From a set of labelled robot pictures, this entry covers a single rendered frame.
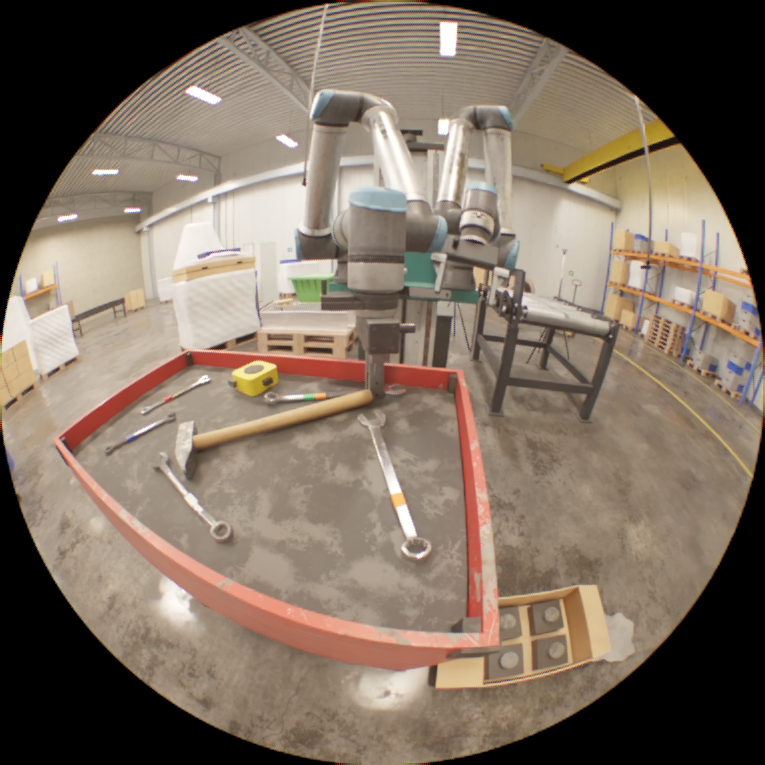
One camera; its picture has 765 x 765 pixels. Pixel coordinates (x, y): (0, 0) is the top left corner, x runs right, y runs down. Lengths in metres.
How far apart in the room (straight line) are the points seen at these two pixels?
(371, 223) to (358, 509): 0.37
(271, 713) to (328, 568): 1.01
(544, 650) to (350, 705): 0.68
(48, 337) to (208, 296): 4.81
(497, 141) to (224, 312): 3.58
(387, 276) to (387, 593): 0.39
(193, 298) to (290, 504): 3.50
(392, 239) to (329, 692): 1.29
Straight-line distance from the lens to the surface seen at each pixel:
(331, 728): 1.19
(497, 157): 1.18
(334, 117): 0.95
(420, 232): 0.56
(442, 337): 1.58
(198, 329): 3.78
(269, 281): 4.84
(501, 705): 1.25
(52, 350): 7.48
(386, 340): 0.39
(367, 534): 0.28
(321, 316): 3.22
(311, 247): 1.15
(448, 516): 0.31
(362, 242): 0.40
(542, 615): 1.15
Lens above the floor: 1.15
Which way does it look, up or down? 27 degrees down
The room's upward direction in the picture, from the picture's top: 2 degrees clockwise
